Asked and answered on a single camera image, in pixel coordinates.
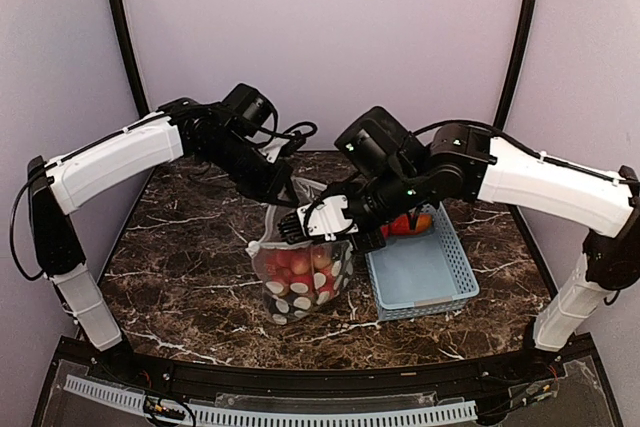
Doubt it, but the clear dotted zip bag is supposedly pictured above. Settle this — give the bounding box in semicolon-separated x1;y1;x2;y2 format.
246;205;354;326

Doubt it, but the slotted grey cable duct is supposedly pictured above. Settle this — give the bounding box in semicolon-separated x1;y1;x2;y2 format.
63;374;478;426

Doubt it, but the black frame post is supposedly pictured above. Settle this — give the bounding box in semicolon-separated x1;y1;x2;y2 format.
108;0;150;118
493;0;537;129

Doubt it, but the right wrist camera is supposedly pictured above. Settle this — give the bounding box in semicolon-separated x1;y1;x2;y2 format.
279;105;426;243

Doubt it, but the light blue plastic basket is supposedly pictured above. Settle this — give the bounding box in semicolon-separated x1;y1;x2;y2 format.
365;206;480;321

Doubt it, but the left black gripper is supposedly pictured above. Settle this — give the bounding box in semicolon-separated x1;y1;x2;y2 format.
201;129;299;204

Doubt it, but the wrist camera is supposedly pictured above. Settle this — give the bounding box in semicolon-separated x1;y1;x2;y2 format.
279;105;426;243
219;82;319;163

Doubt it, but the left black frame post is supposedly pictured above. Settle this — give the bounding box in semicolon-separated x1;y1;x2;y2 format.
108;0;150;118

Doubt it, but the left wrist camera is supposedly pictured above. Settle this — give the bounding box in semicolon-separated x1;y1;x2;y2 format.
219;82;319;163

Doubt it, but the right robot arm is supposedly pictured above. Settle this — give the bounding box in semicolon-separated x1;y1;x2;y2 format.
335;110;639;381

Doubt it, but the black front table rail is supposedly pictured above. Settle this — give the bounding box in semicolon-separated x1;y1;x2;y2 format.
84;341;566;403

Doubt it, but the red lychee bunch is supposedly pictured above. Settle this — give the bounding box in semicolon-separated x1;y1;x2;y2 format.
264;246;341;305

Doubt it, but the red orange toy pepper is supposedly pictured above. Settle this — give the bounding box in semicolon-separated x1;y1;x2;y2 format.
380;213;433;238

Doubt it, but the right black frame post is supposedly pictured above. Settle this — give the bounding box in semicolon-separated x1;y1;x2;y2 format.
493;0;537;129

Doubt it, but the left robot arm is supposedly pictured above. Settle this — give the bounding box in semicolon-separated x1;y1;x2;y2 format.
21;91;305;383

